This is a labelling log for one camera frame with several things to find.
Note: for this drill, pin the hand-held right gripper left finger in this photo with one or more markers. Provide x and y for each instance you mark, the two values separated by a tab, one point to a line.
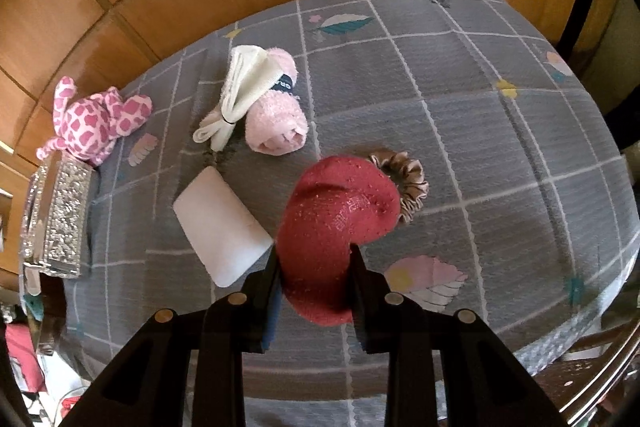
270	322

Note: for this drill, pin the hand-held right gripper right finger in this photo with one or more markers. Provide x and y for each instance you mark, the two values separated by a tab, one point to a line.
361	307

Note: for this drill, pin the red sock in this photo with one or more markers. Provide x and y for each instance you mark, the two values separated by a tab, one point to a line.
330	217

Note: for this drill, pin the white pad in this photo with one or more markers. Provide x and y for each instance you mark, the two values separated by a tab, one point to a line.
220	227

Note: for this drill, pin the brown satin scrunchie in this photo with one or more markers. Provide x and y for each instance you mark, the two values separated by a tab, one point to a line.
410	187

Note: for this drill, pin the silver ornate tissue box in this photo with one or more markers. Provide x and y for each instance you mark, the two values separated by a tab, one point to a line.
62	217

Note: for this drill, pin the red cloth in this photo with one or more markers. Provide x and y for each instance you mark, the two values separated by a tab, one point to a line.
25	357

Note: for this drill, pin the pink spotted plush toy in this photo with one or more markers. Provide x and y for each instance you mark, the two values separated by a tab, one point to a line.
90	122

